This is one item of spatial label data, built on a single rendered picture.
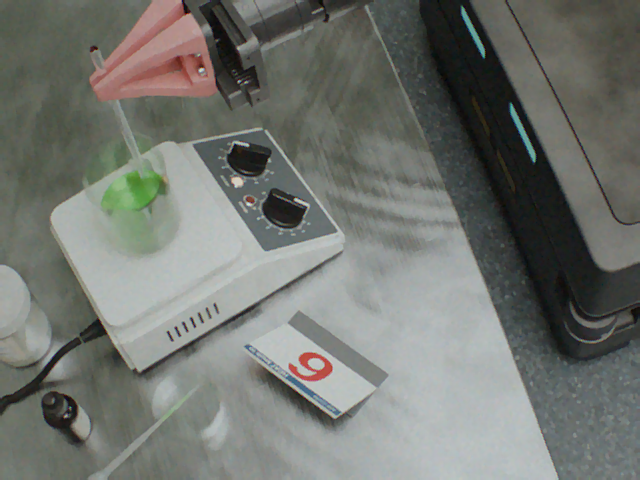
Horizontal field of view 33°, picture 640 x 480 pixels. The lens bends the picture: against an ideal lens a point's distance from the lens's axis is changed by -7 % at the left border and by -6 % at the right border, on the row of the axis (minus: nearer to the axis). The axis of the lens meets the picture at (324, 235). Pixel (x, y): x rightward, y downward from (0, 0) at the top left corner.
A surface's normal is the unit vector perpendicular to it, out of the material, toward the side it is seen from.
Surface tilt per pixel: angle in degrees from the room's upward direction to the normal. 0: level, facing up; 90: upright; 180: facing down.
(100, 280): 0
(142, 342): 90
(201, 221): 0
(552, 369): 0
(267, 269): 90
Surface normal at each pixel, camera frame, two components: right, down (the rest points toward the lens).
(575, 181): -0.08, -0.46
